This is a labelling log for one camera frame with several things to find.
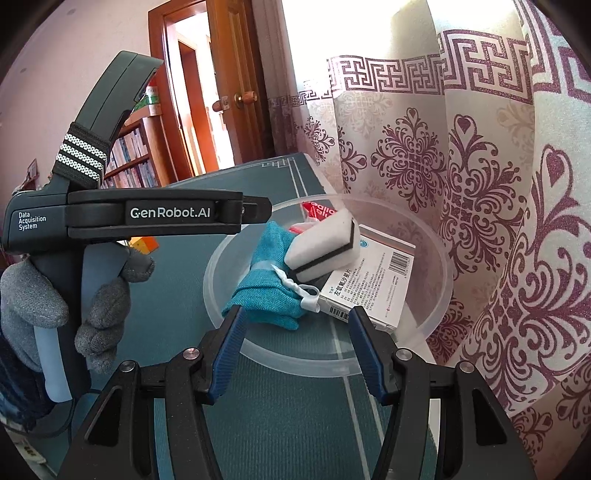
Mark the wooden bookshelf with books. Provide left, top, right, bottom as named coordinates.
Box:
left=99, top=83, right=174, bottom=190

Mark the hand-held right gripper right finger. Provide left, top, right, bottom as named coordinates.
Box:
left=347, top=306, right=539, bottom=480

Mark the white plastic tie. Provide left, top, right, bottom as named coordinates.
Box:
left=271, top=265, right=321, bottom=313

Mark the clear plastic bowl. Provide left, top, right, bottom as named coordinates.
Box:
left=203, top=193, right=456, bottom=377

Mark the white sponge with black layer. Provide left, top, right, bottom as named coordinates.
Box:
left=283, top=209, right=361, bottom=284

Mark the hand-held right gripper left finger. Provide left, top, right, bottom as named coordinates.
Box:
left=58, top=305, right=249, bottom=480

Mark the teal cloth pouch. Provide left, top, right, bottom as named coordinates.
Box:
left=221, top=220, right=311, bottom=331

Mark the black cable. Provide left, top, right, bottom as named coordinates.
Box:
left=44, top=399, right=80, bottom=438

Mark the red packet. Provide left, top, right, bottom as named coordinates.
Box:
left=300, top=199, right=343, bottom=232

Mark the person's left hand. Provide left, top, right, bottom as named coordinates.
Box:
left=0, top=251, right=156, bottom=376

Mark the white medicine box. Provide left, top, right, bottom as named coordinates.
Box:
left=318, top=224, right=417, bottom=331

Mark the white patterned curtain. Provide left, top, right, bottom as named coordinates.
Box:
left=265, top=0, right=591, bottom=480

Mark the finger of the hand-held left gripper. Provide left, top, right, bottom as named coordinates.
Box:
left=242, top=196, right=273, bottom=225

